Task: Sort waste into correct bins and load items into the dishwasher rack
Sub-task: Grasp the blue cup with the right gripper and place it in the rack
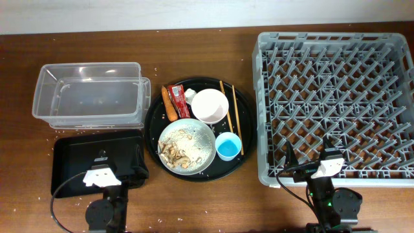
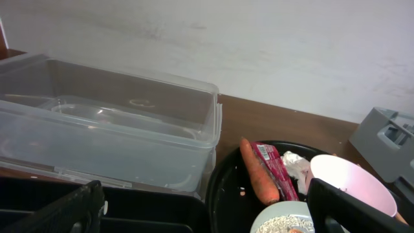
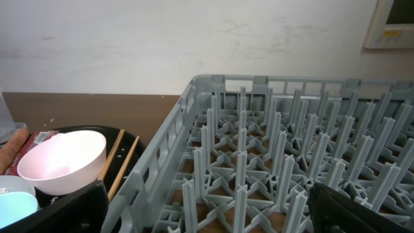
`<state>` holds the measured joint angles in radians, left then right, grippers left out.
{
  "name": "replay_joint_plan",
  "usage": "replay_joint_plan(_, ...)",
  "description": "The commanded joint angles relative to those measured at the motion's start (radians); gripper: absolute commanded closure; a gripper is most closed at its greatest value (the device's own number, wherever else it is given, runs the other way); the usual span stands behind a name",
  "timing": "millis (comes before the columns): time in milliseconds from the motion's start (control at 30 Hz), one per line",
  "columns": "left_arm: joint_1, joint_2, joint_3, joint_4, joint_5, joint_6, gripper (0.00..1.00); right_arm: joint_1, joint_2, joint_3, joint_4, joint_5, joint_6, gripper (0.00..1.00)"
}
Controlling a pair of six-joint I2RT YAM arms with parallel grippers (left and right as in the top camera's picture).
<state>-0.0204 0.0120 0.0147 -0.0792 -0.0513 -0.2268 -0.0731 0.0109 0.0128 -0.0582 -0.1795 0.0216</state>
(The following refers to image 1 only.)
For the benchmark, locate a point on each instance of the red snack wrapper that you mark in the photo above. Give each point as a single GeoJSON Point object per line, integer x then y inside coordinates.
{"type": "Point", "coordinates": [177, 97]}

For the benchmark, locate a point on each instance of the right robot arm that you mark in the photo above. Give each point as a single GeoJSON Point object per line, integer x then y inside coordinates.
{"type": "Point", "coordinates": [336, 209]}

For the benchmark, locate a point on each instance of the light blue cup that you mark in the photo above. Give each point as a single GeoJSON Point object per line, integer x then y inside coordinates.
{"type": "Point", "coordinates": [228, 145]}

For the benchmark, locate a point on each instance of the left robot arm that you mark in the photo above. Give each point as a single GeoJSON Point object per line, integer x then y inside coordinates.
{"type": "Point", "coordinates": [109, 213]}

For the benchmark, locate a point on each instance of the grey dishwasher rack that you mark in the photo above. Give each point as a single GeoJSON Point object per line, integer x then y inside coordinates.
{"type": "Point", "coordinates": [354, 88]}

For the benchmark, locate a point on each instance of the grey plate with food scraps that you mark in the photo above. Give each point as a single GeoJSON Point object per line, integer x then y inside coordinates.
{"type": "Point", "coordinates": [186, 147]}

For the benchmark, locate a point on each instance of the round black serving tray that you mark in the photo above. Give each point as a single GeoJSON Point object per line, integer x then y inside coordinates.
{"type": "Point", "coordinates": [156, 120]}

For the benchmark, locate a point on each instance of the clear plastic bin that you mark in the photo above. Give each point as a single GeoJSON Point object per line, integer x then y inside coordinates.
{"type": "Point", "coordinates": [92, 95]}

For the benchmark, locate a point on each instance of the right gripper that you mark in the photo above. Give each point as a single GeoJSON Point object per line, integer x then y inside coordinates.
{"type": "Point", "coordinates": [291, 160]}

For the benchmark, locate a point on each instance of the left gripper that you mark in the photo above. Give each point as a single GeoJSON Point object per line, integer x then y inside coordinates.
{"type": "Point", "coordinates": [137, 165]}

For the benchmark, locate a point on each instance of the white pink bowl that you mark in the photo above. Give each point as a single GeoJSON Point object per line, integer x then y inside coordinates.
{"type": "Point", "coordinates": [208, 106]}

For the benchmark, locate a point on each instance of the orange carrot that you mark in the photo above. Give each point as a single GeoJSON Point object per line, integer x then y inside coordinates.
{"type": "Point", "coordinates": [170, 110]}

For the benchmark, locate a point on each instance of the white tissue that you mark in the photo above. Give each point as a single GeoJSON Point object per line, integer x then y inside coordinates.
{"type": "Point", "coordinates": [189, 95]}

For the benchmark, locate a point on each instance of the black rectangular tray bin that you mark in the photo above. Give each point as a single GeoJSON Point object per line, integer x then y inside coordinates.
{"type": "Point", "coordinates": [73, 155]}

